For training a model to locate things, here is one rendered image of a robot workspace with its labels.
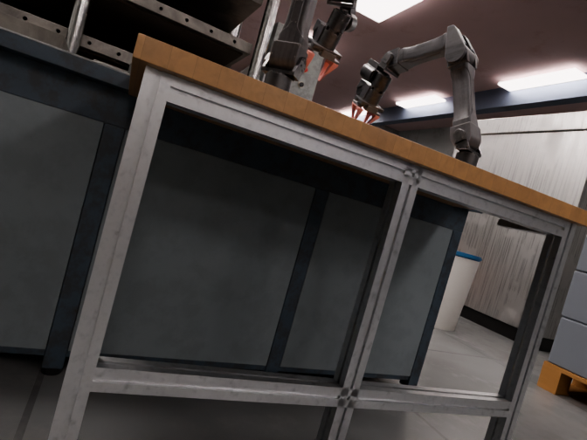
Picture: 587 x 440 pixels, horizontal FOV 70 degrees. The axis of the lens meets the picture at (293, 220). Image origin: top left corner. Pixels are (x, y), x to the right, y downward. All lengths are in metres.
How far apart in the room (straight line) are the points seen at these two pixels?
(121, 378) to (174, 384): 0.10
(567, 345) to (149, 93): 2.44
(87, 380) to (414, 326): 1.23
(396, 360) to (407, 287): 0.29
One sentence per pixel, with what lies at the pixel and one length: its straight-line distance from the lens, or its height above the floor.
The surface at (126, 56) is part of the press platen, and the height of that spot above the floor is 1.02.
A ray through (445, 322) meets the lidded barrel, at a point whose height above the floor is 0.06.
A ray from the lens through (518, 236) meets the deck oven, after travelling 4.08.
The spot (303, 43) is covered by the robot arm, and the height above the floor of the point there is 0.96.
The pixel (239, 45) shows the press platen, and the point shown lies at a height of 1.26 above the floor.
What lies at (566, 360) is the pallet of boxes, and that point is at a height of 0.19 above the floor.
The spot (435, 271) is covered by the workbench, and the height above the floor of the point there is 0.50.
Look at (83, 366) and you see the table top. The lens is 0.85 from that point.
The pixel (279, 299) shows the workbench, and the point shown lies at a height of 0.29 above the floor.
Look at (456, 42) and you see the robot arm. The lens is 1.43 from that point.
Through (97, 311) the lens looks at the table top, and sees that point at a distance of 0.81.
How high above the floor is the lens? 0.60
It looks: 2 degrees down
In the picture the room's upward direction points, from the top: 16 degrees clockwise
